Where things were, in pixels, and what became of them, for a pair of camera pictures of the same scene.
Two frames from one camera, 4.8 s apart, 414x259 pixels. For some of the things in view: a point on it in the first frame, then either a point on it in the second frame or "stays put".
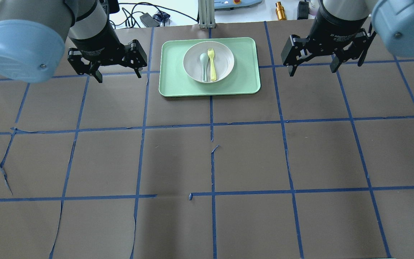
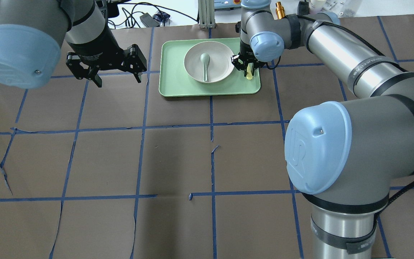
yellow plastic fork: (211, 53) -> (249, 75)
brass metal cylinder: (280, 12) stays put
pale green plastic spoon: (204, 57) stays put
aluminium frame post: (206, 9) stays put
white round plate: (224, 60) stays put
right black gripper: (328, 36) -> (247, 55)
